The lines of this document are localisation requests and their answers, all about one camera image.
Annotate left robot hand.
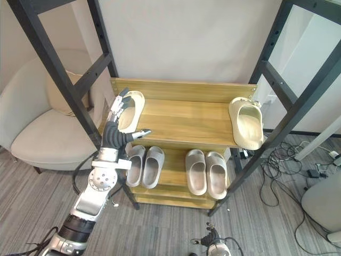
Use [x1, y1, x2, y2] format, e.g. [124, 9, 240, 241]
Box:
[100, 86, 152, 150]

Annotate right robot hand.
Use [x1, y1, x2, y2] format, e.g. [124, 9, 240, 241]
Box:
[190, 222, 221, 247]

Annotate cream foam slipper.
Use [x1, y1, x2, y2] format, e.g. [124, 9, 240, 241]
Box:
[116, 91, 146, 132]
[228, 97, 265, 150]

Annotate wooden rack shelf board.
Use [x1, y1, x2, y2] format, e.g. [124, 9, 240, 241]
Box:
[99, 77, 258, 149]
[123, 143, 231, 210]

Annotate grey foam slipper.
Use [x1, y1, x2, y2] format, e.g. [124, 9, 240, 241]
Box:
[185, 149, 208, 196]
[124, 145, 146, 187]
[142, 146, 165, 189]
[205, 151, 228, 200]

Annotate beige cushion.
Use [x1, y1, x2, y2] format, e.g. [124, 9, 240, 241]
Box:
[45, 69, 91, 117]

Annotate beige upholstered armchair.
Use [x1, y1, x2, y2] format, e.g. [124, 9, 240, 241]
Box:
[0, 48, 112, 174]

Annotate white table leg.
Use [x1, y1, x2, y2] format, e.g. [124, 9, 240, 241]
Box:
[294, 117, 341, 161]

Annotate black metal shoe rack frame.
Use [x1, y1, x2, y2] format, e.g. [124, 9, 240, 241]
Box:
[7, 0, 341, 217]

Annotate tangled black floor cables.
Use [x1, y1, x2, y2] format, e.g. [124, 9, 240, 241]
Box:
[259, 140, 341, 247]

